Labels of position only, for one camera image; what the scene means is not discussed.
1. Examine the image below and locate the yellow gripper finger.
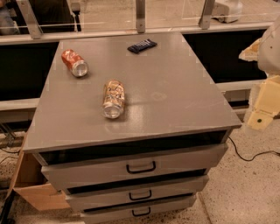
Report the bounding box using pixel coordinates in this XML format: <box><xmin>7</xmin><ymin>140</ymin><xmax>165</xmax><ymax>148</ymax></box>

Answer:
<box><xmin>247</xmin><ymin>75</ymin><xmax>280</xmax><ymax>130</ymax></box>
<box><xmin>239</xmin><ymin>39</ymin><xmax>260</xmax><ymax>61</ymax></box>

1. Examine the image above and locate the orange patterned soda can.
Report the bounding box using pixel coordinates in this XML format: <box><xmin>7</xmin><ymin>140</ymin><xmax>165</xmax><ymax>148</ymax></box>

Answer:
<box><xmin>102</xmin><ymin>80</ymin><xmax>125</xmax><ymax>119</ymax></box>

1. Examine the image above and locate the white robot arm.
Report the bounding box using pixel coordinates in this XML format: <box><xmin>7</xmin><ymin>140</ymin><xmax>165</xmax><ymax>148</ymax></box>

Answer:
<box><xmin>239</xmin><ymin>17</ymin><xmax>280</xmax><ymax>130</ymax></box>

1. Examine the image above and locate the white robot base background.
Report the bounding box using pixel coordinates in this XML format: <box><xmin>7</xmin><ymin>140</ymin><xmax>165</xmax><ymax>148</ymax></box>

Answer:
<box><xmin>212</xmin><ymin>0</ymin><xmax>243</xmax><ymax>23</ymax></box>

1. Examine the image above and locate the red soda can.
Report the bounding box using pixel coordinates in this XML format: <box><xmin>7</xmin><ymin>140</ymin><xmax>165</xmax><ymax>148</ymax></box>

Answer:
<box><xmin>61</xmin><ymin>49</ymin><xmax>88</xmax><ymax>78</ymax></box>

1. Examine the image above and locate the middle grey drawer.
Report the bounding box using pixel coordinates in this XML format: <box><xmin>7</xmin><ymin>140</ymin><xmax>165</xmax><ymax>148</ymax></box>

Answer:
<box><xmin>66</xmin><ymin>175</ymin><xmax>209</xmax><ymax>211</ymax></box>

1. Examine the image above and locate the grey drawer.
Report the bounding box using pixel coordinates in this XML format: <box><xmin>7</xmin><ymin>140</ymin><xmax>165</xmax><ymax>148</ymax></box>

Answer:
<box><xmin>66</xmin><ymin>175</ymin><xmax>209</xmax><ymax>211</ymax></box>
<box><xmin>80</xmin><ymin>193</ymin><xmax>196</xmax><ymax>224</ymax></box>
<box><xmin>41</xmin><ymin>143</ymin><xmax>228</xmax><ymax>190</ymax></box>

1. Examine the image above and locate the bottom grey drawer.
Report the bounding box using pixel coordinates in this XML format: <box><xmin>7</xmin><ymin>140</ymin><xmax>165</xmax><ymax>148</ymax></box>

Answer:
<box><xmin>80</xmin><ymin>193</ymin><xmax>196</xmax><ymax>224</ymax></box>

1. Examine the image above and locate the grey drawer cabinet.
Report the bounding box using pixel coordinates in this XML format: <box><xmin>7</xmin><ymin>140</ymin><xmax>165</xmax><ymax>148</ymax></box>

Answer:
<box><xmin>22</xmin><ymin>31</ymin><xmax>243</xmax><ymax>224</ymax></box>

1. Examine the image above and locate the top grey drawer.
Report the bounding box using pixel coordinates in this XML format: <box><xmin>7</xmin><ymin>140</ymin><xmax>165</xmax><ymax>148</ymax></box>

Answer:
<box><xmin>41</xmin><ymin>143</ymin><xmax>228</xmax><ymax>190</ymax></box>

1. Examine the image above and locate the cardboard box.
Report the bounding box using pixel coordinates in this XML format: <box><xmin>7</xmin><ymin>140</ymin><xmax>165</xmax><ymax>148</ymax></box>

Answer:
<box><xmin>7</xmin><ymin>146</ymin><xmax>70</xmax><ymax>211</ymax></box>

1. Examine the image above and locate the black floor cable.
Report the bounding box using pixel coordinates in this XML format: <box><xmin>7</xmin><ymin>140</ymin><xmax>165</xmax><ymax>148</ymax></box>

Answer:
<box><xmin>227</xmin><ymin>136</ymin><xmax>280</xmax><ymax>162</ymax></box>

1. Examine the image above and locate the right metal railing post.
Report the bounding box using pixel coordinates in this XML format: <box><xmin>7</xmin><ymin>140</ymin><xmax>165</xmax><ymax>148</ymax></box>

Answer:
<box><xmin>199</xmin><ymin>0</ymin><xmax>215</xmax><ymax>30</ymax></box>

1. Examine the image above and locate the metal railing post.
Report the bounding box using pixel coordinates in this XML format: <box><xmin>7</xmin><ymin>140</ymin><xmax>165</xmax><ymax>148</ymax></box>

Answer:
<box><xmin>16</xmin><ymin>0</ymin><xmax>42</xmax><ymax>39</ymax></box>
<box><xmin>136</xmin><ymin>0</ymin><xmax>145</xmax><ymax>33</ymax></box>
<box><xmin>199</xmin><ymin>0</ymin><xmax>215</xmax><ymax>30</ymax></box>

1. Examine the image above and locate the middle metal railing post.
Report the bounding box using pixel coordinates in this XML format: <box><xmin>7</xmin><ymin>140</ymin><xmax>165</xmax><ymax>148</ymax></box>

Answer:
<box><xmin>136</xmin><ymin>0</ymin><xmax>145</xmax><ymax>33</ymax></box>

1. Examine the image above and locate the left metal railing post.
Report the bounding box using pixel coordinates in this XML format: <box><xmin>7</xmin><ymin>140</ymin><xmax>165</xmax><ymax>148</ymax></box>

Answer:
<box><xmin>16</xmin><ymin>0</ymin><xmax>42</xmax><ymax>39</ymax></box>

